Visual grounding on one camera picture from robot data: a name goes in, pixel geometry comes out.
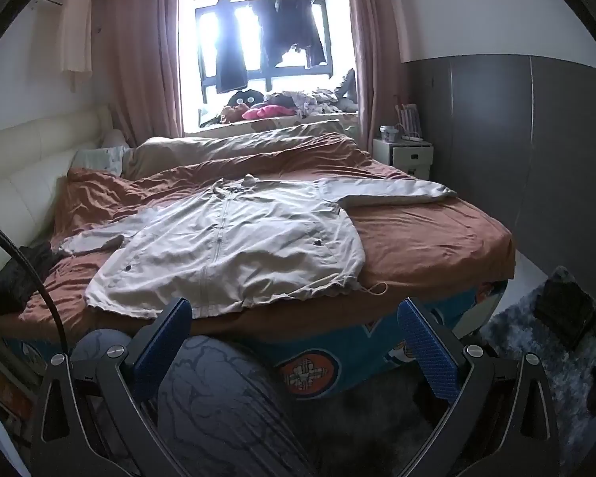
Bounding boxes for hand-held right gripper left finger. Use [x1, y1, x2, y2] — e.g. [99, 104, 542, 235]
[30, 297, 194, 477]

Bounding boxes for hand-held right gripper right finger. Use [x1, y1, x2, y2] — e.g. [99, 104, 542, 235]
[397, 298, 562, 477]

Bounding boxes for beige zip jacket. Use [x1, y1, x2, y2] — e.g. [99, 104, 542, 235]
[60, 174, 459, 320]

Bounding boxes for pile of mixed clothes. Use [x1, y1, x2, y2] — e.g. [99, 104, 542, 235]
[265, 87, 358, 120]

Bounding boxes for person's right leg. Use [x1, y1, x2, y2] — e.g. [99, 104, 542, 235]
[156, 335, 304, 477]

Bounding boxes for grey shaggy rug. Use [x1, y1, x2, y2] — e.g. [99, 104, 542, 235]
[273, 266, 596, 477]

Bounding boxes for bed with rust-orange sheet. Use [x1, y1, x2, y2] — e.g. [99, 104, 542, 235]
[0, 134, 515, 343]

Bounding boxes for black bag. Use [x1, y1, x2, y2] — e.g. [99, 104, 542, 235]
[534, 278, 596, 351]

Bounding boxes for black cloth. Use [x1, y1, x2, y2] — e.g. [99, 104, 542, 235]
[0, 243, 65, 314]

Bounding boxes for white patterned pillow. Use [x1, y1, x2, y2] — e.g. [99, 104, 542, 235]
[72, 146, 130, 177]

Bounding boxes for white nightstand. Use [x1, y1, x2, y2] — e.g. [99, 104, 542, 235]
[372, 136, 434, 180]

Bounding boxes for beige duvet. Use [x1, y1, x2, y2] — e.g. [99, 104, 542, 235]
[124, 126, 358, 180]

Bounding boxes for cream padded headboard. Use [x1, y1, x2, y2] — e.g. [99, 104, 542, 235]
[0, 104, 115, 289]

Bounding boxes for grey wardrobe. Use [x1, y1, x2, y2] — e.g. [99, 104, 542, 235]
[402, 54, 596, 279]

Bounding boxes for pink striped box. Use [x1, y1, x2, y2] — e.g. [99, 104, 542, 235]
[396, 103, 421, 135]

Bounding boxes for pink cloth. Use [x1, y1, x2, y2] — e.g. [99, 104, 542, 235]
[242, 104, 289, 121]

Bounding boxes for black plush toy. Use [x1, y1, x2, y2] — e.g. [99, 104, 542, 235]
[223, 89, 265, 110]

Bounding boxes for pink curtain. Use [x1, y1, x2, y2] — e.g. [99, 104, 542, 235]
[345, 0, 413, 152]
[97, 0, 184, 140]

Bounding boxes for dark hanging pants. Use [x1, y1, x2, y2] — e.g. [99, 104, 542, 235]
[215, 0, 250, 94]

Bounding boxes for cream hanging cloth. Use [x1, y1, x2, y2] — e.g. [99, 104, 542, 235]
[60, 0, 93, 91]

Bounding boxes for dark hanging shirt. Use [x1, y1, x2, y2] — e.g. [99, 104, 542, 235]
[251, 0, 327, 68]

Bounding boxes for black cable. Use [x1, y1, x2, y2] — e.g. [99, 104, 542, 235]
[0, 213, 73, 359]

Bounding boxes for window with dark frame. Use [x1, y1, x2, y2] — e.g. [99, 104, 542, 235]
[179, 0, 363, 135]

